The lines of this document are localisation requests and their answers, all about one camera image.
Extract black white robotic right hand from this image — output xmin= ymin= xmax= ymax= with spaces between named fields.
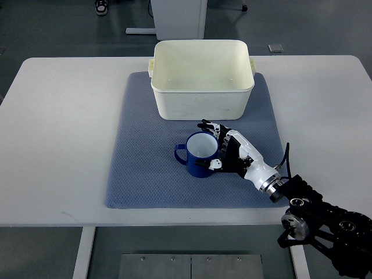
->
xmin=197 ymin=119 xmax=282 ymax=200

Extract blue enamel mug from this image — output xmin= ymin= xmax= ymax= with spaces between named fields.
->
xmin=174 ymin=131 xmax=219 ymax=178

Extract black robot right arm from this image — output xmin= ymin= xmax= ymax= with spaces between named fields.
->
xmin=269 ymin=173 xmax=371 ymax=278

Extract white plastic box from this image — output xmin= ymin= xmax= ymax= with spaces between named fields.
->
xmin=148 ymin=40 xmax=255 ymax=120

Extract blue textured mat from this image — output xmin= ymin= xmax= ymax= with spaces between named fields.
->
xmin=105 ymin=72 xmax=287 ymax=209

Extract small grey floor plate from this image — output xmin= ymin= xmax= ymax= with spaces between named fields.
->
xmin=267 ymin=44 xmax=285 ymax=53

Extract white table right leg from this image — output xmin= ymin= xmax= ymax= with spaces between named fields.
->
xmin=290 ymin=244 xmax=310 ymax=279

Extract white table leg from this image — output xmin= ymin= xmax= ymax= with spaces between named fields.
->
xmin=72 ymin=227 xmax=96 ymax=279
xmin=290 ymin=244 xmax=310 ymax=279

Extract grey metal floor plate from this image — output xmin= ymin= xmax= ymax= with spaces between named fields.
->
xmin=118 ymin=253 xmax=264 ymax=278

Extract white table left leg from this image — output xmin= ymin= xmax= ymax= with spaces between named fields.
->
xmin=72 ymin=227 xmax=96 ymax=279

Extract black white sneaker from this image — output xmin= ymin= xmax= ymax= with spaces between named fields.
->
xmin=95 ymin=0 xmax=108 ymax=16

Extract white cabinet pedestal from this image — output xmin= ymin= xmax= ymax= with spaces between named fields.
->
xmin=126 ymin=0 xmax=207 ymax=41

